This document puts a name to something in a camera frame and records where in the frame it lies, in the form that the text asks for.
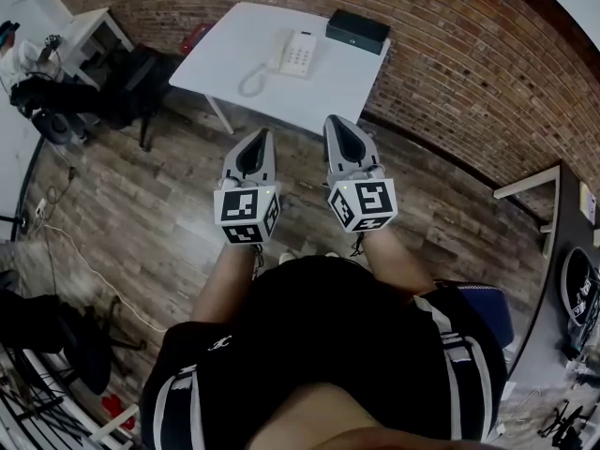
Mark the white table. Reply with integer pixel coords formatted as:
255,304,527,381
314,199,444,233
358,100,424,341
167,1,393,136

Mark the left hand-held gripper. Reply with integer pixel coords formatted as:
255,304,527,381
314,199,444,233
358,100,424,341
213,127,283,247

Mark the black swivel chair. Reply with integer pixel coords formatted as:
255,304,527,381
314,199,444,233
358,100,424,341
0,288,147,396

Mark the black left wrist cord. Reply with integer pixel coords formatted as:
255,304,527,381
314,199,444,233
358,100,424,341
249,244,266,278

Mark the blue chair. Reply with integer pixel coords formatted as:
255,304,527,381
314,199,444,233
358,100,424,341
457,282,516,349

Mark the white telephone base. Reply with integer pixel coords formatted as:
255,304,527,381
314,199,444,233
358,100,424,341
278,28,319,82

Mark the round black white device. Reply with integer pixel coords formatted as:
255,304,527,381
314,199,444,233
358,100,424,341
560,246,600,328

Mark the white telephone cord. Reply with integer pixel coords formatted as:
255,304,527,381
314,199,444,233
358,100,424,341
236,61,282,98

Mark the cream telephone handset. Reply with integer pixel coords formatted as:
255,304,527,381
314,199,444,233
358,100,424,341
267,27,295,72

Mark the white floor cable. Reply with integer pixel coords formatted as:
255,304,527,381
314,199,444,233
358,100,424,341
26,221,169,333

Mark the red floor object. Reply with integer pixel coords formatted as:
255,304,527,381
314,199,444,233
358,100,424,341
100,393,138,434

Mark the white side desk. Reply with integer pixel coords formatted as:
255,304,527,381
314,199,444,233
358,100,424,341
58,7,137,89

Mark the black shirt with white stripes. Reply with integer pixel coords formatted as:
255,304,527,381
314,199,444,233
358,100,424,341
139,254,510,450

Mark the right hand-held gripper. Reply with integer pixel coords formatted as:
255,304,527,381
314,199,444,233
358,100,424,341
322,113,399,234

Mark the person's left forearm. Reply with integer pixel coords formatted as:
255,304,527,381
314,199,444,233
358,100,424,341
191,241,258,328

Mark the black office chair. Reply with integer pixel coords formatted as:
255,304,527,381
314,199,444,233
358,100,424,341
101,43,175,153

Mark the black rectangular box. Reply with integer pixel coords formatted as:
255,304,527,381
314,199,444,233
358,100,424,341
325,8,392,56

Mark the person's right forearm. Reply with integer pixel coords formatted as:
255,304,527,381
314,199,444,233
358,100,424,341
360,229,436,305

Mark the white shelf frame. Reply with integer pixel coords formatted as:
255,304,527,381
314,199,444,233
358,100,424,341
491,164,563,258

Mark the dark grey desk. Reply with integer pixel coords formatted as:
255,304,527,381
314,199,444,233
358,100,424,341
503,159,600,393

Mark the red box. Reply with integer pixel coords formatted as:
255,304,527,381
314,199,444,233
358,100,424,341
179,22,213,54

